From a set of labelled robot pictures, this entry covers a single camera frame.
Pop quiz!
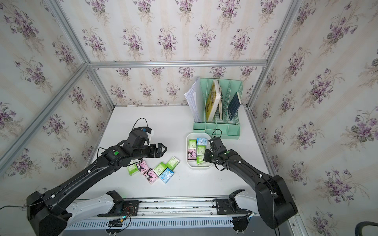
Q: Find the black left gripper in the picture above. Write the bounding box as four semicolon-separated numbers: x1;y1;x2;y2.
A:
130;142;169;161

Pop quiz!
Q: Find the green tissue pack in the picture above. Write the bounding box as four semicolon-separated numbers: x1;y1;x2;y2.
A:
188;139;197;149
196;146;206;156
166;156;180;171
153;162;167;177
196;155;208;166
127;164;139;176

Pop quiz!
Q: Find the blue tissue pack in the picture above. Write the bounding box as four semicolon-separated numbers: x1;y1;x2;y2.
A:
196;138;208;146
159;168;174;183

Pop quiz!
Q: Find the pink tissue pack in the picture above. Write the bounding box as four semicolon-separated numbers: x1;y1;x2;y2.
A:
143;169;158;184
188;148;197;160
136;160;150;174

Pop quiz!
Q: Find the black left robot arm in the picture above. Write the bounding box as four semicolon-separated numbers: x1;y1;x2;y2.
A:
26;127;167;236

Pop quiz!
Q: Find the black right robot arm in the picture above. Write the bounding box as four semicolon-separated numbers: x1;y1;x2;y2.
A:
204;137;298;229

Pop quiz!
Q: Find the white storage box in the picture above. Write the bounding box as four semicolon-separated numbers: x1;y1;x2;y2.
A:
186;133;211;170

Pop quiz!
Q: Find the dark blue book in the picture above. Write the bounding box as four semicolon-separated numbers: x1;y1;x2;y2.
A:
227;92;241;121

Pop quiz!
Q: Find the mint green desk organizer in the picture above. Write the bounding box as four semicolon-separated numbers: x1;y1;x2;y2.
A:
193;78;243;140

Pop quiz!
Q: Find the yellow cover book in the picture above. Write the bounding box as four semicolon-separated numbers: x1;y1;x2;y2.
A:
205;80;221;123

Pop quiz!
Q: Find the white paper stack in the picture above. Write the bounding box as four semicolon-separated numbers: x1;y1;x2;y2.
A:
184;76;203;123

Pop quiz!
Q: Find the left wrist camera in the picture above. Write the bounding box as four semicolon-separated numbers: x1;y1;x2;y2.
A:
140;127;154;142

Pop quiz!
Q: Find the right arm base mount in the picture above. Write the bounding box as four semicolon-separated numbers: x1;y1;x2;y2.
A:
212;189;259;233

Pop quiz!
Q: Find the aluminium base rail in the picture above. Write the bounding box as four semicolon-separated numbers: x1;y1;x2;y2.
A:
66;197;263;235

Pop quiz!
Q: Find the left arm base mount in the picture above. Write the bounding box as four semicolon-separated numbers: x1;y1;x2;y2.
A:
97;190;140;228

